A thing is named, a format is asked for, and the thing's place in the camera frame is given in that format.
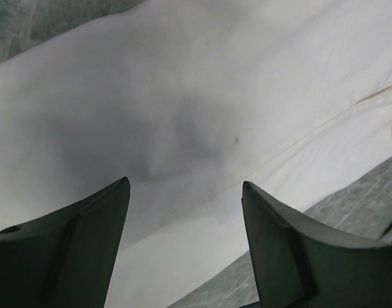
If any cream white t shirt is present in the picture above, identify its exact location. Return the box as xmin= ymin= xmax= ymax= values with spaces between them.
xmin=0 ymin=1 xmax=392 ymax=307

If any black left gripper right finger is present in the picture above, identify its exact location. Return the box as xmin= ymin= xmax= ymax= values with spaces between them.
xmin=242 ymin=182 xmax=392 ymax=307

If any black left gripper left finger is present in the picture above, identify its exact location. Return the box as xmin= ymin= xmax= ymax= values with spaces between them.
xmin=0 ymin=177 xmax=130 ymax=308

